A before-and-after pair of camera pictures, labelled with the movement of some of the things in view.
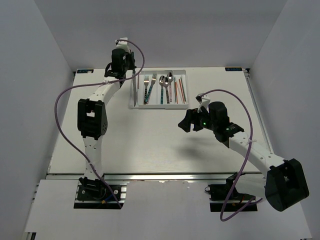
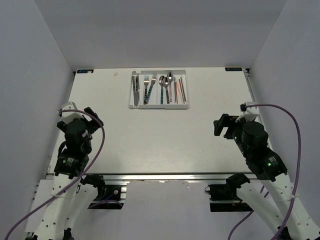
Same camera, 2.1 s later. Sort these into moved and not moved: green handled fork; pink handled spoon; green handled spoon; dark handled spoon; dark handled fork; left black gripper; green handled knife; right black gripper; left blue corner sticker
Moved: green handled knife; right black gripper; left black gripper
Not moved: pink handled spoon; dark handled fork; dark handled spoon; green handled fork; left blue corner sticker; green handled spoon
